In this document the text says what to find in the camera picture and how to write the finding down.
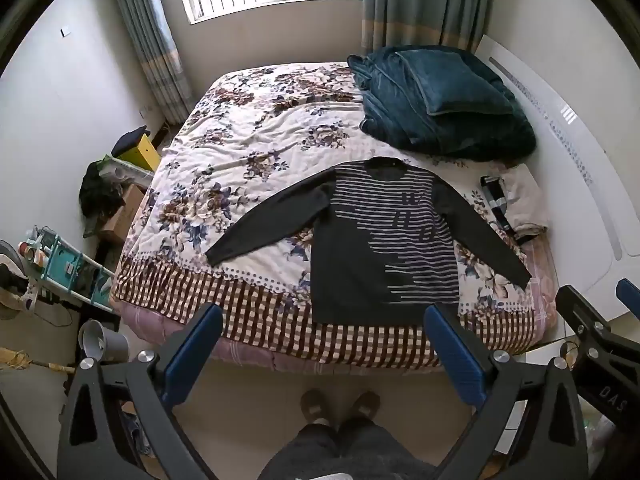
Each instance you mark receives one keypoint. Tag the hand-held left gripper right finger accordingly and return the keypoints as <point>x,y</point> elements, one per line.
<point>457,355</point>

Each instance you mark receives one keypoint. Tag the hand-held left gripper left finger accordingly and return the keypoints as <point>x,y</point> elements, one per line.
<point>192,350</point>

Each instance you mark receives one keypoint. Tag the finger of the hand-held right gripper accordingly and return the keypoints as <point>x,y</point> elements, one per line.
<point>630,296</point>
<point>582,317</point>

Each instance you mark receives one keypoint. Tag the dark striped sweater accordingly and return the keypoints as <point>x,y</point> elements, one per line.
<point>350,260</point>

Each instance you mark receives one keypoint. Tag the grey waste bin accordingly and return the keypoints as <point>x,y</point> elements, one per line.
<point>102,342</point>

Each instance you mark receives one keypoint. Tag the person's right slipper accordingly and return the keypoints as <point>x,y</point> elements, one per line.
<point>366,404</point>

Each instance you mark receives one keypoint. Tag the person's slipper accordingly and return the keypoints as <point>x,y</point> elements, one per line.
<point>366,404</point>
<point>314,405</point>

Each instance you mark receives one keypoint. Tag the beige folded garment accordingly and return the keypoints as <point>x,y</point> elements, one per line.
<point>525,200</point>

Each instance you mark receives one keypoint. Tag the person's left slipper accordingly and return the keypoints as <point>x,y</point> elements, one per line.
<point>314,405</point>

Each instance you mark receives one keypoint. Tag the striped folded garment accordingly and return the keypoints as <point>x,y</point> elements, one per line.
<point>496,200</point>

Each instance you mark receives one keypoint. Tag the person's legs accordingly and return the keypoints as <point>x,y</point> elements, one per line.
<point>345,452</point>

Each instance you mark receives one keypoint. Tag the teal storage rack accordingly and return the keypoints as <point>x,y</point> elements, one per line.
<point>67,265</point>

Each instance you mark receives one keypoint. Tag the cardboard box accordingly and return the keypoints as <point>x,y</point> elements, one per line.
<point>122,215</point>

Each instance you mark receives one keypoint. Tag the white headboard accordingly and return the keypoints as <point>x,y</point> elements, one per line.
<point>560,135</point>

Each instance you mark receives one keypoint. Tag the black plastic bag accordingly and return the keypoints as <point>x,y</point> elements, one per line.
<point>100,192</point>

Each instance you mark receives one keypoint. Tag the yellow box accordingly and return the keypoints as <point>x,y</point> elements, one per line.
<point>145,152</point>

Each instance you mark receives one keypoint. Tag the dark cushion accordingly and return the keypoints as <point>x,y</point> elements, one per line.
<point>129,141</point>

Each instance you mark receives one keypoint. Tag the floral quilt on bed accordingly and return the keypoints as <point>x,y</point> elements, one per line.
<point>240,125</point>

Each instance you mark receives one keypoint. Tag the teal fleece blanket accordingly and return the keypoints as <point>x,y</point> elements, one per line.
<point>450,120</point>

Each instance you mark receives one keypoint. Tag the grey-blue curtain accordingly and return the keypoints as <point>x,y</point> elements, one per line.
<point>155,50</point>
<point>415,5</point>

